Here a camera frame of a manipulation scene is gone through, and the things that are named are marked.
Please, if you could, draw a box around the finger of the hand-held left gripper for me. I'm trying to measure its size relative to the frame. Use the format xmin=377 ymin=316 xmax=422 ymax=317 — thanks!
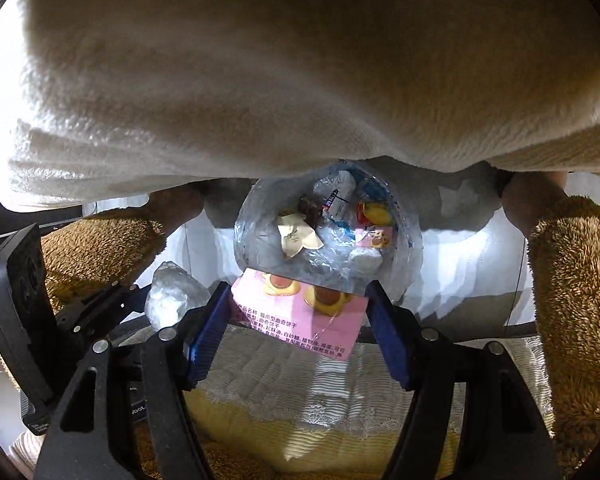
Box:
xmin=75 ymin=306 xmax=148 ymax=356
xmin=56 ymin=284 xmax=151 ymax=333

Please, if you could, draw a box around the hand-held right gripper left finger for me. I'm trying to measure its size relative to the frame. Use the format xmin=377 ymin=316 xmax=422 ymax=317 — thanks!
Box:
xmin=32 ymin=280 xmax=233 ymax=480

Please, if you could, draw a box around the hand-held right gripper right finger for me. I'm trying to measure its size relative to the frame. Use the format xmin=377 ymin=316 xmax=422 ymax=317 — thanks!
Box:
xmin=364 ymin=280 xmax=563 ymax=480

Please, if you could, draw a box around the bag of white shreds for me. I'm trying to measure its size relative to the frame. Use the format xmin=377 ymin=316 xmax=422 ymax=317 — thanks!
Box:
xmin=347 ymin=247 xmax=386 ymax=273

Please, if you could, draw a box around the pink cookie box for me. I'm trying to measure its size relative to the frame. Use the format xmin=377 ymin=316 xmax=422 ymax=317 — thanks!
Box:
xmin=230 ymin=269 xmax=371 ymax=362

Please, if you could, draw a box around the clear plastic bag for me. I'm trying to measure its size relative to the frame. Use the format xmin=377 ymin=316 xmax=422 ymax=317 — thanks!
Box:
xmin=145 ymin=159 xmax=425 ymax=333

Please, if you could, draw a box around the pink snack wrapper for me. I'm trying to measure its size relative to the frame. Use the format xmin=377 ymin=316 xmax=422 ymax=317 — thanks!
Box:
xmin=354 ymin=226 xmax=395 ymax=250

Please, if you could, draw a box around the small colourful wrapper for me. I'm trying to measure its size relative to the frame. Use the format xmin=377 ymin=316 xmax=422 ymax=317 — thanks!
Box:
xmin=355 ymin=180 xmax=396 ymax=226

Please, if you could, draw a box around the beige paper bag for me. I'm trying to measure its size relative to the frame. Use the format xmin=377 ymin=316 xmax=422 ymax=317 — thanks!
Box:
xmin=276 ymin=212 xmax=325 ymax=260

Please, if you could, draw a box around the white wrapper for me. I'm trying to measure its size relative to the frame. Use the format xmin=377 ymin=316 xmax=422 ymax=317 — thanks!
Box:
xmin=314 ymin=170 xmax=357 ymax=221

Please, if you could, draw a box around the brown yellow snack wrapper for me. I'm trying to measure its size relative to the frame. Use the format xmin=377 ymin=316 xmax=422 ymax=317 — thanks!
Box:
xmin=299 ymin=195 xmax=326 ymax=223

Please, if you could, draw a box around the person's left leg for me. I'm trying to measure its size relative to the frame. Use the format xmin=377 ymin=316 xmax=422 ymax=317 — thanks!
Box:
xmin=40 ymin=185 xmax=206 ymax=311

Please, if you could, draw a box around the person's leg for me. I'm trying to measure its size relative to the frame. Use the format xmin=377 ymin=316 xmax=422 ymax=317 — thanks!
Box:
xmin=500 ymin=170 xmax=600 ymax=480
xmin=40 ymin=185 xmax=206 ymax=311

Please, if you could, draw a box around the person's right leg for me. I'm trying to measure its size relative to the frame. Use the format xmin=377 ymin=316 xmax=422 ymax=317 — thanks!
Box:
xmin=500 ymin=170 xmax=600 ymax=480

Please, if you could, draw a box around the beige plush blanket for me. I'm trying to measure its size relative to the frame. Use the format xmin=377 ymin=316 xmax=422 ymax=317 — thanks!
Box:
xmin=0 ymin=0 xmax=600 ymax=213

